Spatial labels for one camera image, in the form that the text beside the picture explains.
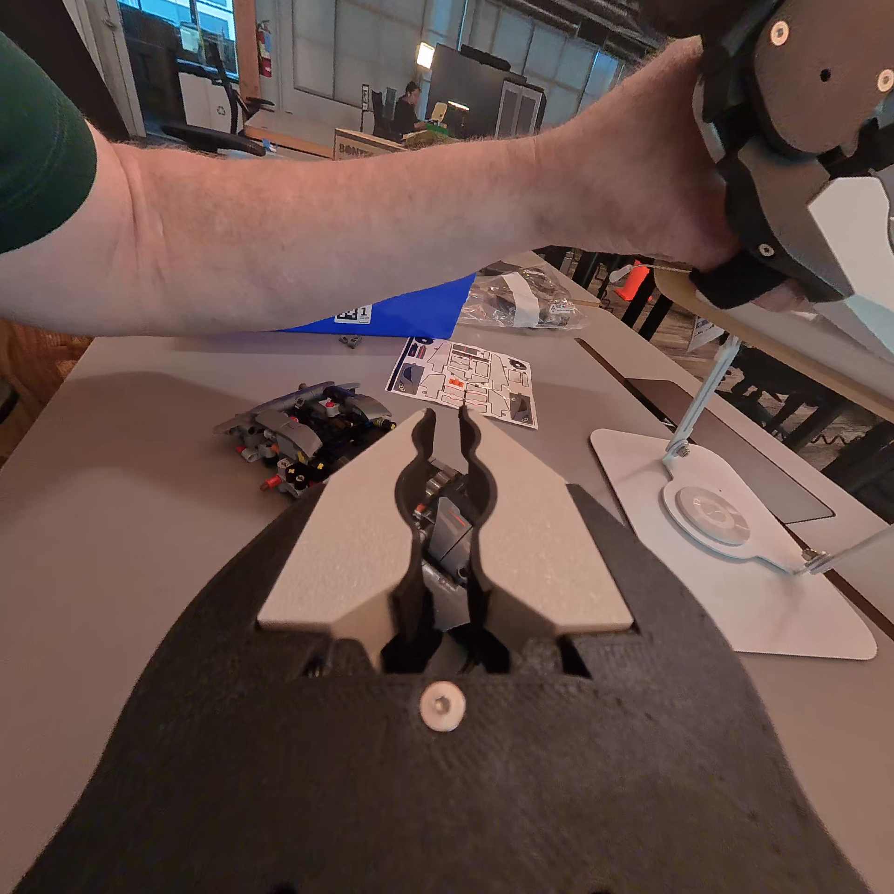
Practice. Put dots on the clear plastic parts bag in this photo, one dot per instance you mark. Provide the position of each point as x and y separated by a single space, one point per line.
524 300

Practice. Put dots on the orange-lined grey lego section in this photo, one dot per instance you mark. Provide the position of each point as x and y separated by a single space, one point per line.
450 531

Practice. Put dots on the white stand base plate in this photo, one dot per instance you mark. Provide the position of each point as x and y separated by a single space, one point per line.
733 559

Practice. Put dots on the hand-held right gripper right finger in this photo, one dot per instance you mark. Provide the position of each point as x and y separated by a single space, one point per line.
552 559

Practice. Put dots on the blue instruction booklet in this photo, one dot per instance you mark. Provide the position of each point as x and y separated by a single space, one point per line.
412 311

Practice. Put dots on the person's left hand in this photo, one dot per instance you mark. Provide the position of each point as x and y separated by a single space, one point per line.
663 174

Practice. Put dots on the black swivel office chair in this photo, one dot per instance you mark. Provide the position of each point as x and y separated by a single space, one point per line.
209 136

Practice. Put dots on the red fire extinguisher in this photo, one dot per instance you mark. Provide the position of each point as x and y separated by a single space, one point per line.
263 49

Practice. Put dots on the lego sticker sheet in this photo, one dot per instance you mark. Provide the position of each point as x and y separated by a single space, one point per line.
464 381

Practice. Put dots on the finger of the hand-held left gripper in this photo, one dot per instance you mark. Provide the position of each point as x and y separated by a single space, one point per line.
866 251

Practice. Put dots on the black cabinet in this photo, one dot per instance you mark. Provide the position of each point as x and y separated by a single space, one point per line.
489 91

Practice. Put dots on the person's green shirt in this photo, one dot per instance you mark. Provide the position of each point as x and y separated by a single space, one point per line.
35 153

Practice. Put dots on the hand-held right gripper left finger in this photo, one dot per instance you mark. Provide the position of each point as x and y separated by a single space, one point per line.
335 559

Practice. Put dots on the person's left forearm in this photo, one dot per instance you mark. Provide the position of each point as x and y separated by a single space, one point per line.
349 223

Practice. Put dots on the orange traffic cone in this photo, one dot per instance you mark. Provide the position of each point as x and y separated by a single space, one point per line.
634 281

